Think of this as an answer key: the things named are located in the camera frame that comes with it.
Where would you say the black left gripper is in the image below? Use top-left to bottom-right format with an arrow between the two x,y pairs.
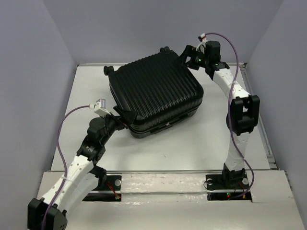
100,106 -> 138,145

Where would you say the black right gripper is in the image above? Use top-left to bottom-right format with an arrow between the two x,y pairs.
172,45 -> 209,71

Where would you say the black ribbed hard-shell suitcase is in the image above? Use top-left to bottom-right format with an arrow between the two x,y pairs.
104,46 -> 203,138

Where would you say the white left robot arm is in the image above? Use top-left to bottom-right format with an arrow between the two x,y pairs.
27,104 -> 137,230

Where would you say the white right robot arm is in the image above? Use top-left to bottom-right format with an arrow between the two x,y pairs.
179,41 -> 260,191

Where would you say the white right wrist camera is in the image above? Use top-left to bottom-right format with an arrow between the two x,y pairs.
196,33 -> 207,53

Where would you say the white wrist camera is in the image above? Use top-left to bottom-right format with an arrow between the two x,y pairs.
196,33 -> 207,53
94,99 -> 108,117

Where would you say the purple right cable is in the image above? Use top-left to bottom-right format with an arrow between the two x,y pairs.
203,33 -> 255,199

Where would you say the purple cable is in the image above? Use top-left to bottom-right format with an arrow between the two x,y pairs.
42,104 -> 95,230
203,33 -> 255,199

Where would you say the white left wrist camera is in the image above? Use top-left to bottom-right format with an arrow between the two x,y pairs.
94,99 -> 108,117

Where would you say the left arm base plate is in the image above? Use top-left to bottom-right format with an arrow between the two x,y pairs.
83,174 -> 122,202

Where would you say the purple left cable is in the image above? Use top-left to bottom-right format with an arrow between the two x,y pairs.
42,104 -> 95,230

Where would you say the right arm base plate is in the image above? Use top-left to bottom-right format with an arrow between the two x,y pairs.
203,174 -> 252,201

